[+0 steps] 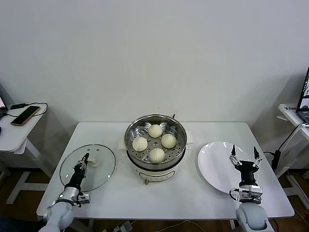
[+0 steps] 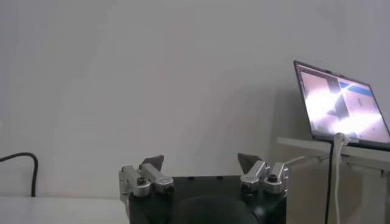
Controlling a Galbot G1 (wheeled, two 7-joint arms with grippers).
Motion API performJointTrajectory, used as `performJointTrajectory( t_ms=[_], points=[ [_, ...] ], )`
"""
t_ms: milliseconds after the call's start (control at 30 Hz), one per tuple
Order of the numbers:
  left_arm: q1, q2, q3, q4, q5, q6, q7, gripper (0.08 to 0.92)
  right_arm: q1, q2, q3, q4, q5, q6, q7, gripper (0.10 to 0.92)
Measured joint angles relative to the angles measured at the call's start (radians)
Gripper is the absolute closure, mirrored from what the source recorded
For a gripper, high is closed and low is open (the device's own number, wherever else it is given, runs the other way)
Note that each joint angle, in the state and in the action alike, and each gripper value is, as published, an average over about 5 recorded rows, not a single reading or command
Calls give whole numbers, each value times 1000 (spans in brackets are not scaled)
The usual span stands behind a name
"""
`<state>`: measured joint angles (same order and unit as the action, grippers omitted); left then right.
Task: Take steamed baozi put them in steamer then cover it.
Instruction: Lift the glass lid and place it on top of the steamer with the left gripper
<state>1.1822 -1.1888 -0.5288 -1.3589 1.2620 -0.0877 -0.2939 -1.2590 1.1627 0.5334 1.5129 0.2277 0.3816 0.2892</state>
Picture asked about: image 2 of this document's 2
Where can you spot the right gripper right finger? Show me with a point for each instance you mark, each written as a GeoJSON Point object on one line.
{"type": "Point", "coordinates": [254, 176]}

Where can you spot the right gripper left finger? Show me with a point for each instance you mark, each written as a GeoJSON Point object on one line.
{"type": "Point", "coordinates": [155, 178]}

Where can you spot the dark open laptop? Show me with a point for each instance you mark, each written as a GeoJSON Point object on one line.
{"type": "Point", "coordinates": [341, 106]}

